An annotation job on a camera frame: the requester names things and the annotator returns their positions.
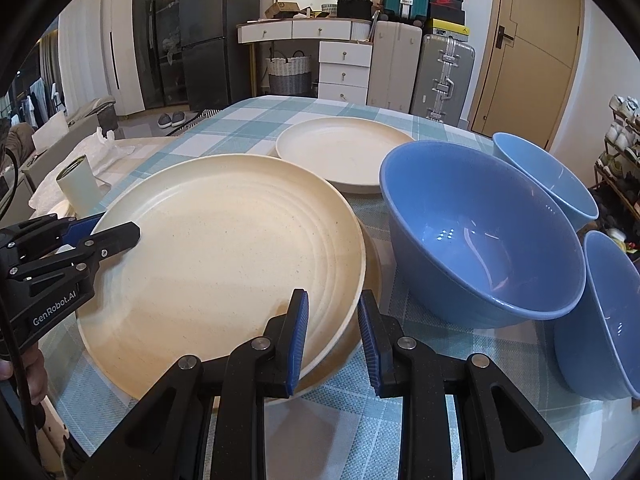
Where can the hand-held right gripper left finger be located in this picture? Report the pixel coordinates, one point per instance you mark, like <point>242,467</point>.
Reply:
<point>299,330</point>

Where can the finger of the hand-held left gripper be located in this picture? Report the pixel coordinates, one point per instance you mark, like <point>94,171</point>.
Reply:
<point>82,225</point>
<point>120,235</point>

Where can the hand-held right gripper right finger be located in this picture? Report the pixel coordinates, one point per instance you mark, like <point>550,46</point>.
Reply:
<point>369,340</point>

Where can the cream ridged plate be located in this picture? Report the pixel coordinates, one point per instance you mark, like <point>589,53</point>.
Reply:
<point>372,270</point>
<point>225,260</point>
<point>345,155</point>

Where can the blue bowl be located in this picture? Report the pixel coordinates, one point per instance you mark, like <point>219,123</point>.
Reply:
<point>550,175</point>
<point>450,210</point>
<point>600,335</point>

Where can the person's left hand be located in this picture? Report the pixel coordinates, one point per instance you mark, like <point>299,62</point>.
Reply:
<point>35,375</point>

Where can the white paper roll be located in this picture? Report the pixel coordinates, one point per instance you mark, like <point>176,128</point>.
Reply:
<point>77,185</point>

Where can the white plastic bag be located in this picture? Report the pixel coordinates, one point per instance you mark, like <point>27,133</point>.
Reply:
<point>115,152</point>

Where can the grey sofa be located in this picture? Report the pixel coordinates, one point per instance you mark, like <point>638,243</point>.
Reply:
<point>85,115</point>

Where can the grey slipper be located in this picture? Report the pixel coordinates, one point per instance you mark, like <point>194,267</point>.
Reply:
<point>165,120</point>
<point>178,119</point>

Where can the hanging clothes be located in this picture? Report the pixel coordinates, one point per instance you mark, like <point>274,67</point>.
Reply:
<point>35,100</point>

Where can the striped rug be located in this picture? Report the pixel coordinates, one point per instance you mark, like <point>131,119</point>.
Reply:
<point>205,116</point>

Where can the white cabinet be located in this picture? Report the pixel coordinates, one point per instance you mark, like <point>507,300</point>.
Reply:
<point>125,60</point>

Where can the green checked tablecloth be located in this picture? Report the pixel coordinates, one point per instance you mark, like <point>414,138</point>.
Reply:
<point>250,115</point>

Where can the dark glass cabinet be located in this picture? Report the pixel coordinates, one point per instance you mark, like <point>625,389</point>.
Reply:
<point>155,35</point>

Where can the dark grey refrigerator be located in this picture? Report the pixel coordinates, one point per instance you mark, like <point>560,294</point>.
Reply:
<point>210,35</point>

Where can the woven laundry basket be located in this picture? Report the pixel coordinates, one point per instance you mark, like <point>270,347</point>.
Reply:
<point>290,75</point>

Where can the white dressing table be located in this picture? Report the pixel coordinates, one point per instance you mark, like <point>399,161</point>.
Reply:
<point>345,70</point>

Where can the silver suitcase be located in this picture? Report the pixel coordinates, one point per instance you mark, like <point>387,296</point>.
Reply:
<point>440,75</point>

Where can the beige suitcase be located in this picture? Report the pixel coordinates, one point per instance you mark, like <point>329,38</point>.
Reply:
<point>395,65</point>

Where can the open cardboard box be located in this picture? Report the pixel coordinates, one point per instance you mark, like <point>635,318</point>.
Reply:
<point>282,10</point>

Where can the shoe rack with shoes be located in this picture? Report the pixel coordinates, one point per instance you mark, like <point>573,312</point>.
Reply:
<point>612,160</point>

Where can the white slotted basket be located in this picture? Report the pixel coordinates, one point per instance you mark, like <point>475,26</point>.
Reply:
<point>330,9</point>

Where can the yellow black shoe box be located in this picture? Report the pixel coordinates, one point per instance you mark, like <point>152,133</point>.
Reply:
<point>447,28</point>

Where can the tan wooden door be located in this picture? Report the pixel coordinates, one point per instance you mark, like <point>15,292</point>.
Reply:
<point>530,60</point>

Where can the red black shoe box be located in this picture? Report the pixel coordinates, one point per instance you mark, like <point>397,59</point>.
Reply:
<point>445,4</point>

